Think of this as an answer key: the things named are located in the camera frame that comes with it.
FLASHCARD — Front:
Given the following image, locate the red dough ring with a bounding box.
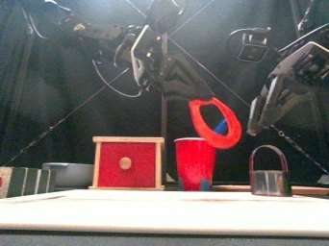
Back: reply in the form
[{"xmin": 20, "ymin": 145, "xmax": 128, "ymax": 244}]
[{"xmin": 187, "ymin": 97, "xmax": 245, "ymax": 150}]

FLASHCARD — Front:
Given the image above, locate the round cutter with arched handle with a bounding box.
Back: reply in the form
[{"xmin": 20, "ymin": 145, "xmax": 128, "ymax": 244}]
[{"xmin": 247, "ymin": 144, "xmax": 294, "ymax": 198}]

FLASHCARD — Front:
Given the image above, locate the wooden drawer box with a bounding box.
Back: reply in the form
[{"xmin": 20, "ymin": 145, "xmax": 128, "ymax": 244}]
[{"xmin": 87, "ymin": 135, "xmax": 166, "ymax": 192}]

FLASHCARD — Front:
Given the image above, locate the red-fronted drawer with knob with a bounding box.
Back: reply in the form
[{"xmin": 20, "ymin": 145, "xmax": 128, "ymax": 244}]
[{"xmin": 99, "ymin": 142, "xmax": 158, "ymax": 189}]

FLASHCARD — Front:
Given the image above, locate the blue plastic utensil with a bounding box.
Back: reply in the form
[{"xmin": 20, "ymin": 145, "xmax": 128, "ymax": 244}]
[{"xmin": 212, "ymin": 118, "xmax": 230, "ymax": 136}]

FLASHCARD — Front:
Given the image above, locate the red plastic cup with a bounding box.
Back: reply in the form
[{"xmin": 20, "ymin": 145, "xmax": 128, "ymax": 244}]
[{"xmin": 172, "ymin": 136, "xmax": 218, "ymax": 192}]

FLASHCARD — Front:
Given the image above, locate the wooden cutting board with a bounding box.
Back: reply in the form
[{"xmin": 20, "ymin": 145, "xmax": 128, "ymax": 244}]
[{"xmin": 211, "ymin": 184, "xmax": 329, "ymax": 197}]

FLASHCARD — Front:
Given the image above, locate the blue tape strip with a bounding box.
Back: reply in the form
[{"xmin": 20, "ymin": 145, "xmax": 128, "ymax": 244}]
[{"xmin": 199, "ymin": 178, "xmax": 212, "ymax": 192}]

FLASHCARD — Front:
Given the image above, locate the white cutting board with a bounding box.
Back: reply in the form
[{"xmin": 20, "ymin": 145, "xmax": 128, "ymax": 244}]
[{"xmin": 0, "ymin": 188, "xmax": 329, "ymax": 238}]

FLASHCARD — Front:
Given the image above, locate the striped rectangular toy block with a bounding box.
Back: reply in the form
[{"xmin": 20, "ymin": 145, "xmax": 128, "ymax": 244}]
[{"xmin": 0, "ymin": 166, "xmax": 57, "ymax": 199}]

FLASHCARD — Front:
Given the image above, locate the black vertical frame post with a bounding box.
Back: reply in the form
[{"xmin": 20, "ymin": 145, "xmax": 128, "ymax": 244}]
[{"xmin": 160, "ymin": 30, "xmax": 170, "ymax": 185}]

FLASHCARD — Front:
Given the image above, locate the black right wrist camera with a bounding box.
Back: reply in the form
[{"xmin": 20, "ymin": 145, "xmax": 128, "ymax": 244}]
[{"xmin": 236, "ymin": 28, "xmax": 273, "ymax": 63}]

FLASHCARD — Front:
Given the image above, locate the white left arm cable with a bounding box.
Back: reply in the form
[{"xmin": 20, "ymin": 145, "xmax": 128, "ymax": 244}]
[{"xmin": 91, "ymin": 41, "xmax": 146, "ymax": 99}]

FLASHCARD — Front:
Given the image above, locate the thin diagonal brace wire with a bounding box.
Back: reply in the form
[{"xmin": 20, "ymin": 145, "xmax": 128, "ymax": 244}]
[
  {"xmin": 125, "ymin": 0, "xmax": 329, "ymax": 176},
  {"xmin": 0, "ymin": 0, "xmax": 215, "ymax": 166}
]

